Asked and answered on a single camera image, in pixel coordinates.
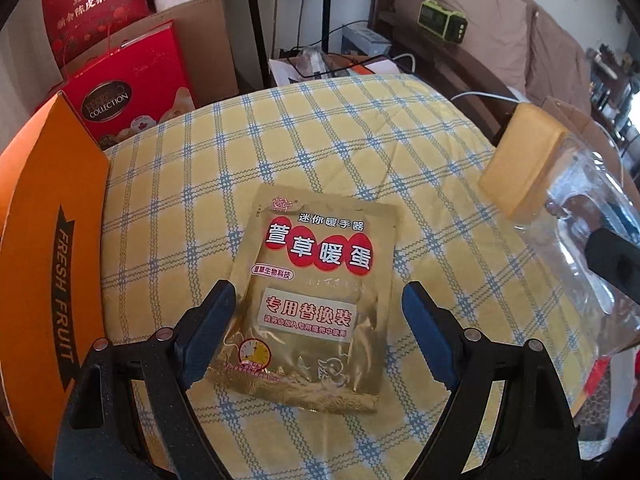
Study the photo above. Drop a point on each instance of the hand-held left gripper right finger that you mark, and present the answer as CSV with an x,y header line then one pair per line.
x,y
430,335

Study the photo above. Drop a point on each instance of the brown cardboard carton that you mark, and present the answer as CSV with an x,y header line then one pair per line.
x,y
210,45

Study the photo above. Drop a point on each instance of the white grey box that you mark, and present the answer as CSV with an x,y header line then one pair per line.
x,y
365,40

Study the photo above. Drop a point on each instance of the red chocolate collection box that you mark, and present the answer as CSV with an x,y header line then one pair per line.
x,y
130,90

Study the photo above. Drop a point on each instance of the dark red gift bag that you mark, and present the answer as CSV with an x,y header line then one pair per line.
x,y
95,5

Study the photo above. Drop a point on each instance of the green portable radio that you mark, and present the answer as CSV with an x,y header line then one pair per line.
x,y
442,22

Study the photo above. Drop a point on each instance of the clear plastic bag yellow header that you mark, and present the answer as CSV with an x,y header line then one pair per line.
x,y
530,160

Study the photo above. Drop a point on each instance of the cluttered display shelf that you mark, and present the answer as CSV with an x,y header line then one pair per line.
x,y
615,85

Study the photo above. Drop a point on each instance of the open brown cardboard box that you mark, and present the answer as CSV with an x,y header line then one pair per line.
x,y
585,120

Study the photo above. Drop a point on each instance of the black speaker stand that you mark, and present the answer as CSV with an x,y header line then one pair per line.
x,y
256,35
327,15

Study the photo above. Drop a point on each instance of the dark wooden sofa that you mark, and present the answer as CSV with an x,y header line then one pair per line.
x,y
400,5

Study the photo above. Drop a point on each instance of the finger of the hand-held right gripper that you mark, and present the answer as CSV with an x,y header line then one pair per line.
x,y
615,265
625,222

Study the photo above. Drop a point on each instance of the orange cardboard box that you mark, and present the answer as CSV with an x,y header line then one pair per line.
x,y
45,220

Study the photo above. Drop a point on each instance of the brown sofa cushion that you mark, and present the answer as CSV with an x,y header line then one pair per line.
x,y
480,10
557,60

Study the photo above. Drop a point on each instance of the yellow checked tablecloth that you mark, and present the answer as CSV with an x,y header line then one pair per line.
x,y
325,145

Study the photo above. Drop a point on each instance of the clear packets on side table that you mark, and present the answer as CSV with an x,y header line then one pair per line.
x,y
310,62

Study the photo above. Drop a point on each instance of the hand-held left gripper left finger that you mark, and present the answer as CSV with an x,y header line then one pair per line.
x,y
205,335

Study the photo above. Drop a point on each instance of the gold foil sachet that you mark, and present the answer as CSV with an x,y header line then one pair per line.
x,y
310,270

